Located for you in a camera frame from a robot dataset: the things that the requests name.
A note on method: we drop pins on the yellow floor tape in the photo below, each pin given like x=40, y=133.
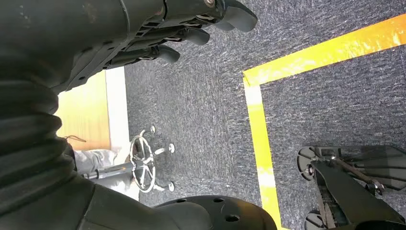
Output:
x=258, y=133

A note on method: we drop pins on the black office chair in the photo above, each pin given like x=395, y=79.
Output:
x=142, y=158

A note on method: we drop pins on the black perforated robot part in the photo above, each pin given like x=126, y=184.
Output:
x=241, y=212

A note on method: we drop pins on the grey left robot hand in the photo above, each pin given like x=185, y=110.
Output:
x=79, y=31

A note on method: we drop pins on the wooden desk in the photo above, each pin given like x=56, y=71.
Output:
x=85, y=111

